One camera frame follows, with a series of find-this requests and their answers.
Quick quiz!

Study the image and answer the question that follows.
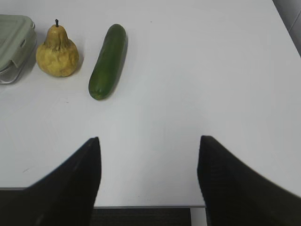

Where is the green lidded glass container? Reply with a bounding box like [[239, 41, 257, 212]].
[[0, 14, 37, 84]]

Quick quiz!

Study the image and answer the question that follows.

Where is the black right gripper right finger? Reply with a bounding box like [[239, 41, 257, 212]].
[[197, 136, 301, 226]]

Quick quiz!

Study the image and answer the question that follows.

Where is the yellow pear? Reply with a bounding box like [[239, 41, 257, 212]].
[[36, 19, 79, 77]]

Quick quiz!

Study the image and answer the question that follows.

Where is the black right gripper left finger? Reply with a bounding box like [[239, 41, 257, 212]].
[[0, 137, 101, 226]]

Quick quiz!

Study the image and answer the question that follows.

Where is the green cucumber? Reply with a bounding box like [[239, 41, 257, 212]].
[[88, 24, 128, 101]]

